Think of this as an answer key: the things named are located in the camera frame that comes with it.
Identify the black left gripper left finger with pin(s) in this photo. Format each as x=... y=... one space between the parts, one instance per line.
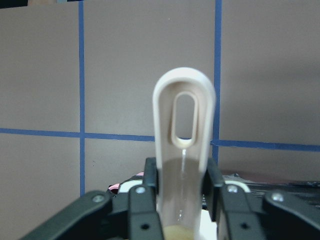
x=101 y=215

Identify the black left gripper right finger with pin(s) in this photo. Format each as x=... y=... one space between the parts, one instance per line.
x=246 y=210

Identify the beige plastic dustpan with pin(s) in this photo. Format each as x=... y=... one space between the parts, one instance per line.
x=182 y=163

